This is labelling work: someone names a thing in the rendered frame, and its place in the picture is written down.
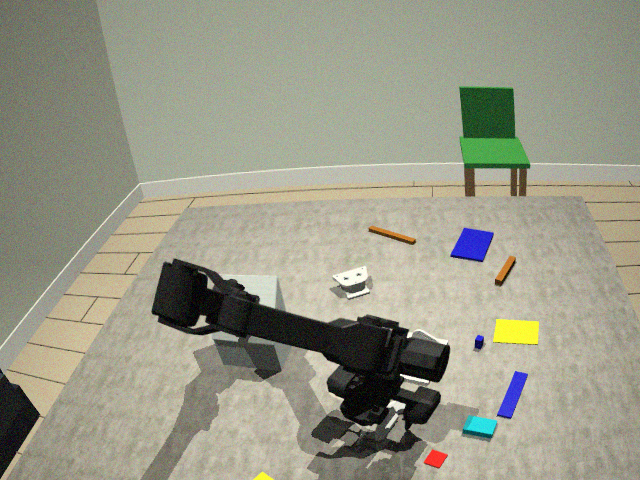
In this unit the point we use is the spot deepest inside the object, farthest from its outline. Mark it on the blue flat plate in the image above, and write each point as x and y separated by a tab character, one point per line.
472	245

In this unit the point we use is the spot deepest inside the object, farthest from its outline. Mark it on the orange rectangular bar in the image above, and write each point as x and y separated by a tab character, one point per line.
392	235
499	280

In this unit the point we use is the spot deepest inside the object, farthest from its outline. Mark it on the cyan rectangular block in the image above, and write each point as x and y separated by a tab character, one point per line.
482	427

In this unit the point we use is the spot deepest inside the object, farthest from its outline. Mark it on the blue flat bar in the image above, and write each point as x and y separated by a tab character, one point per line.
511	398

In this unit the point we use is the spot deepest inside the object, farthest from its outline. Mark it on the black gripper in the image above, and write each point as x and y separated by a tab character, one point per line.
420	405

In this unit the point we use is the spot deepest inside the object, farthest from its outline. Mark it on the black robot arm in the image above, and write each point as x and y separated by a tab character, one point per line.
363	347

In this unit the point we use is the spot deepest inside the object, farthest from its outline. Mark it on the red flat square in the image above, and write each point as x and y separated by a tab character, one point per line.
435	459

